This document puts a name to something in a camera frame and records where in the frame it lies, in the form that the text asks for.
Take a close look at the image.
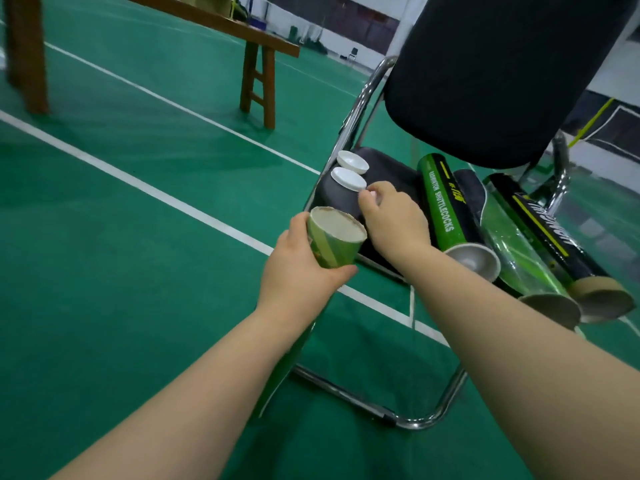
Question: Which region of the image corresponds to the person's right hand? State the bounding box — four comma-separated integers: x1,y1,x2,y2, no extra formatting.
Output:
358,181,440,269

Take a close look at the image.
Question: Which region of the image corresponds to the person's left hand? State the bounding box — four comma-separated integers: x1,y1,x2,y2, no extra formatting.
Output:
256,212,359,331

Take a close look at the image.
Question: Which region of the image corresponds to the person's right forearm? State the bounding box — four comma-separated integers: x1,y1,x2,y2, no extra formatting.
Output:
397,245,640,480

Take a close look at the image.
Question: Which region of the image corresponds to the person's left forearm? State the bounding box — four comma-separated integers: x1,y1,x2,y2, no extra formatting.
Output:
50,306,314,480

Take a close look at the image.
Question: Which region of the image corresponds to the white plastic tube cap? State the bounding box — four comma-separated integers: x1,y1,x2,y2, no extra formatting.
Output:
336,150,370,175
330,167,368,191

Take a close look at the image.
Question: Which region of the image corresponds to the green shuttlecock tube yellow stripe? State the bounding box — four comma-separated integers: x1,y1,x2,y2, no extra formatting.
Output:
417,153,502,283

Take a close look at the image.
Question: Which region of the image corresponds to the clear-wrapped green shuttlecock tube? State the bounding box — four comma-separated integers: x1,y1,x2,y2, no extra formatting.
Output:
454,169,583,330

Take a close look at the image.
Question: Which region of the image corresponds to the black shuttlecock tube yellow stripe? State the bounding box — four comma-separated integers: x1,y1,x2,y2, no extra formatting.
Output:
487,173,637,324

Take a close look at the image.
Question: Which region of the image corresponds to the brown wooden bench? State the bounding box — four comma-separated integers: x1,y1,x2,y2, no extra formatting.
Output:
2,0,301,130

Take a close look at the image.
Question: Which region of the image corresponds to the yellow pole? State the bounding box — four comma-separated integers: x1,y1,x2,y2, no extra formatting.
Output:
568,97,615,149

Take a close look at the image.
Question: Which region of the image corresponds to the yellowish cardboard box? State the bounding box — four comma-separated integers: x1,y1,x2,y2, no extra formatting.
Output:
179,0,237,18

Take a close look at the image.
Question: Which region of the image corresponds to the black folding chair chrome frame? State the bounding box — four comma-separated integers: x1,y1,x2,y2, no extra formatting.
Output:
292,0,640,431

